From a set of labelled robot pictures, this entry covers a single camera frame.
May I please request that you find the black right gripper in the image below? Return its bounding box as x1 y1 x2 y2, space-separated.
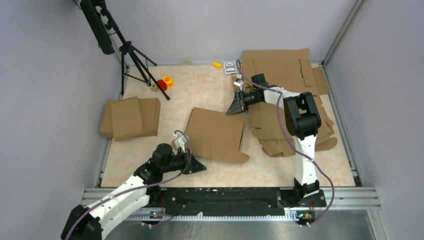
227 90 262 117

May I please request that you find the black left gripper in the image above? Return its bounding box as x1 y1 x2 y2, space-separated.
161 148 207 175

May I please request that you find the large cardboard box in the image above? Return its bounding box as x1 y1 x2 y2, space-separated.
184 107 250 164

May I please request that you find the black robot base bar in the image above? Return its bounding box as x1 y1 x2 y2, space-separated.
147 187 327 217

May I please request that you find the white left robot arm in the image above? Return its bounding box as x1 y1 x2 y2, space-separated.
60 143 207 240

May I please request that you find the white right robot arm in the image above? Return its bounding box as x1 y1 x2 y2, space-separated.
225 73 322 206

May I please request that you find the folded cardboard box at left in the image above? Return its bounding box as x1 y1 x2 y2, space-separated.
99 96 161 142

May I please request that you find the small printed card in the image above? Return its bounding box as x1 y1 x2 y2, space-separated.
222 60 238 75

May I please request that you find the yellow rectangular block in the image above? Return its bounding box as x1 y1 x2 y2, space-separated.
212 61 222 69

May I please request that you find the stack of flat cardboard blanks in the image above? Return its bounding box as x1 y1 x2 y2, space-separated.
226 48 338 157

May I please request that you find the yellow round toy block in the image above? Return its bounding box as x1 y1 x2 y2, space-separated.
162 75 174 88

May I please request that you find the small wooden letter cube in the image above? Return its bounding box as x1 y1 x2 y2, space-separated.
150 84 159 92

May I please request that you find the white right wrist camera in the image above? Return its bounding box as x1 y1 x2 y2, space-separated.
231 74 246 92

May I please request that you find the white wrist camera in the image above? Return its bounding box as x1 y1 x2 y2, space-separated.
173 130 189 153
231 74 246 92

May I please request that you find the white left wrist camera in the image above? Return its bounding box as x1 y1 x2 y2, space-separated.
173 130 189 153

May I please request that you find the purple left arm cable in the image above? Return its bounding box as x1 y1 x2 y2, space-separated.
64 129 194 240

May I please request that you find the black camera tripod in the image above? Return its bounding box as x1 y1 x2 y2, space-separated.
74 0 171 101

